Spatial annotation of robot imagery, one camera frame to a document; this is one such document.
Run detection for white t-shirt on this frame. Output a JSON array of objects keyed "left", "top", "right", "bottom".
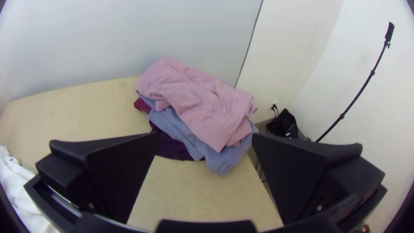
[{"left": 0, "top": 145, "right": 60, "bottom": 233}]

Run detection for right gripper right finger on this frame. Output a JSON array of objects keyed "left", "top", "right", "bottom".
[{"left": 251, "top": 132, "right": 386, "bottom": 226}]

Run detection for heap of colourful clothes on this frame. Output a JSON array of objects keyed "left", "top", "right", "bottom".
[{"left": 133, "top": 57, "right": 259, "bottom": 177}]

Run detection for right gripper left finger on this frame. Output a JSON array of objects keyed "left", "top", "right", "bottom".
[{"left": 35, "top": 131, "right": 161, "bottom": 224}]

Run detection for black bag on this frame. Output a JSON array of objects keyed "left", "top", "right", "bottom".
[{"left": 267, "top": 108, "right": 299, "bottom": 139}]

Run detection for black tripod stand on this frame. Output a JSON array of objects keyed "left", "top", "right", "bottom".
[{"left": 315, "top": 22, "right": 395, "bottom": 143}]

